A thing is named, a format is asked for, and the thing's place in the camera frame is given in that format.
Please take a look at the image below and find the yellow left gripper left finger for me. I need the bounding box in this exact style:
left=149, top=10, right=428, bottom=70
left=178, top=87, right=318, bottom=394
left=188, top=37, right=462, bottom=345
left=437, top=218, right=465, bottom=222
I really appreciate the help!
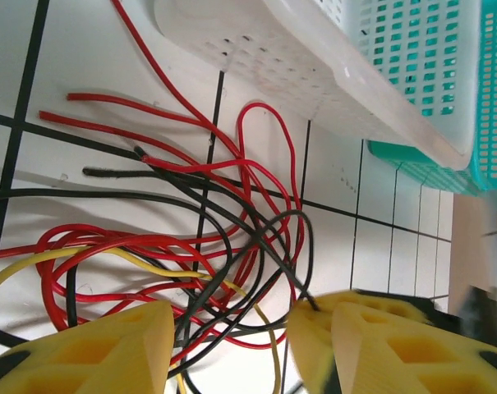
left=0, top=301, right=176, bottom=394

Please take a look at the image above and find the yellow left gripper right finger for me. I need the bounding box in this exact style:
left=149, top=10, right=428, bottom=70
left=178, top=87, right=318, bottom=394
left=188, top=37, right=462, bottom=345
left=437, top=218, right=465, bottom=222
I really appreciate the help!
left=287, top=290, right=497, bottom=394

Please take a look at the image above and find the teal plastic basket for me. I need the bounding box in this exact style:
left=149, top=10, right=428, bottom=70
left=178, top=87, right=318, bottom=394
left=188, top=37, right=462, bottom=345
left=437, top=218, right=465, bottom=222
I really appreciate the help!
left=342, top=0, right=497, bottom=196

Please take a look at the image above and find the white plastic basket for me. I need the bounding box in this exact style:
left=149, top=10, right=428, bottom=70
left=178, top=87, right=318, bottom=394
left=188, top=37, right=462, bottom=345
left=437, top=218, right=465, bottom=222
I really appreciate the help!
left=153, top=0, right=479, bottom=170

